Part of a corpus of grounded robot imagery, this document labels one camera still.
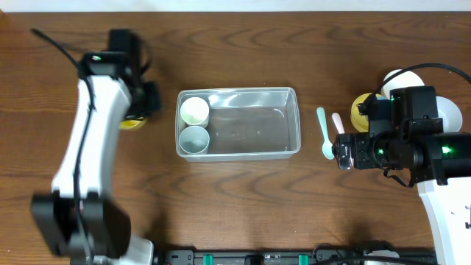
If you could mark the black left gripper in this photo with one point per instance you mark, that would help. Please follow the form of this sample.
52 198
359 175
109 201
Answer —
149 100

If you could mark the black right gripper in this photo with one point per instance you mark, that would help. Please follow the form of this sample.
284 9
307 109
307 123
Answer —
344 151

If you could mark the yellow plastic cup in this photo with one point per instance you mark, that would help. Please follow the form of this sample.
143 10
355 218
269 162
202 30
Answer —
134 124

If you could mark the cream white plastic cup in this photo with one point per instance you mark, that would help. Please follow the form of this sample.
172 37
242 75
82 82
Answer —
195 112

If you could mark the light blue plastic cup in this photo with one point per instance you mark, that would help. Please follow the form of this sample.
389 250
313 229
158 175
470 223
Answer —
194 140

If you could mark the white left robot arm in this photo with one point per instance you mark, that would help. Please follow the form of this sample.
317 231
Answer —
79 218

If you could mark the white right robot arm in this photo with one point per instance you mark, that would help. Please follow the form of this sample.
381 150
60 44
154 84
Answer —
439 166

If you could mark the clear plastic container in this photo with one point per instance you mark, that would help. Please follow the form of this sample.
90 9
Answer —
245 124

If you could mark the mint green plastic spoon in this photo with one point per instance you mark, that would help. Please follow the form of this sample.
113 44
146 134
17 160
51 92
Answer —
327 145

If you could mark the yellow plastic bowl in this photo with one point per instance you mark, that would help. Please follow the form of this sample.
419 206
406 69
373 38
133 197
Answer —
359 122

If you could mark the pink plastic fork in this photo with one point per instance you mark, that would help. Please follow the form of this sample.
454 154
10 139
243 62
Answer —
338 123

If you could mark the cream white plastic bowl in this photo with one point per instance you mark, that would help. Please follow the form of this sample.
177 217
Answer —
405 80

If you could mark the light blue plastic bowl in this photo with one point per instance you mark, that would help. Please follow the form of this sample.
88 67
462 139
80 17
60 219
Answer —
450 114

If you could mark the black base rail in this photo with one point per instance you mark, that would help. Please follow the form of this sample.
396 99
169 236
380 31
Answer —
368 252

